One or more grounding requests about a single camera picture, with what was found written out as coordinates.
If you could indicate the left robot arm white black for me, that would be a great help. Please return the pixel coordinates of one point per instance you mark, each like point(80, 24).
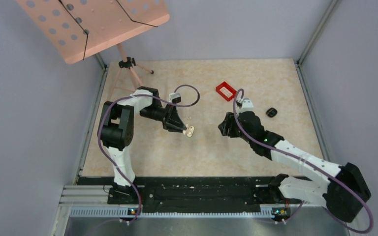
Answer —
point(117, 129)

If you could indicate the red plastic tray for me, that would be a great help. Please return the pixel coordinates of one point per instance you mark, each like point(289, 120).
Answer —
point(226, 91)

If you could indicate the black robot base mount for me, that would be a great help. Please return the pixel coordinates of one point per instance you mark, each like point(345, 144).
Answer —
point(193, 194)

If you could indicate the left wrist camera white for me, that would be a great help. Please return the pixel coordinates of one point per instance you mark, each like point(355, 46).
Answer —
point(175, 98)

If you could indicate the cream earbud charging case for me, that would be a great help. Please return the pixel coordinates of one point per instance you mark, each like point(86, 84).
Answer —
point(189, 131)

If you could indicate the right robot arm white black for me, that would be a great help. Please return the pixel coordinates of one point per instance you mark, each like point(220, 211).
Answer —
point(339, 189)

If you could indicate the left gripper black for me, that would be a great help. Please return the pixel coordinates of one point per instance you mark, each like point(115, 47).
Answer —
point(171, 121)

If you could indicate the black earbud charging case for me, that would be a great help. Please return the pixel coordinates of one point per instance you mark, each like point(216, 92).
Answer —
point(271, 112)

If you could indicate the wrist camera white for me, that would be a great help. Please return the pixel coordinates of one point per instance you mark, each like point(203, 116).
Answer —
point(175, 98)
point(244, 105)

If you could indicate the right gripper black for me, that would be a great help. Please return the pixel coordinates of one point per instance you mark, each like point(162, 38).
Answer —
point(226, 127)

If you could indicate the pink music stand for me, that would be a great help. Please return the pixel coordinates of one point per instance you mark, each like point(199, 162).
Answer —
point(82, 28)

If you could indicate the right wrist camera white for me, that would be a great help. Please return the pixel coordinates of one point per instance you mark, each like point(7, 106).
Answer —
point(244, 105)

